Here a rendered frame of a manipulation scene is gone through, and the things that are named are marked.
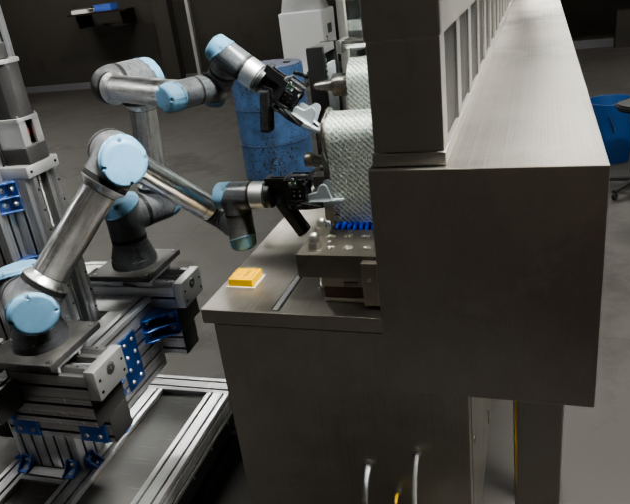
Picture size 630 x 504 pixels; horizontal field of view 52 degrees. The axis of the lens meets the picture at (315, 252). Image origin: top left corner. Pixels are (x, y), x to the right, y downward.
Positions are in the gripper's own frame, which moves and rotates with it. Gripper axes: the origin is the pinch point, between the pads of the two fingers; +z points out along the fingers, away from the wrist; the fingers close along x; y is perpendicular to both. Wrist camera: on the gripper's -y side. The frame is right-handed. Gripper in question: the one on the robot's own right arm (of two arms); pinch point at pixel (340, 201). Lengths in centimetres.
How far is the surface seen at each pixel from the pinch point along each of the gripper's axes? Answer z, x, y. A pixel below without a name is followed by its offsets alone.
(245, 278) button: -24.5, -12.9, -16.7
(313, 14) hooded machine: -281, 859, -13
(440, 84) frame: 38, -83, 44
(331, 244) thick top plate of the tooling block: 0.8, -13.6, -6.1
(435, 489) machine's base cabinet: 25, -26, -69
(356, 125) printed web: 6.0, 0.9, 19.5
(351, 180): 3.7, -0.2, 5.7
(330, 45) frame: -11, 44, 34
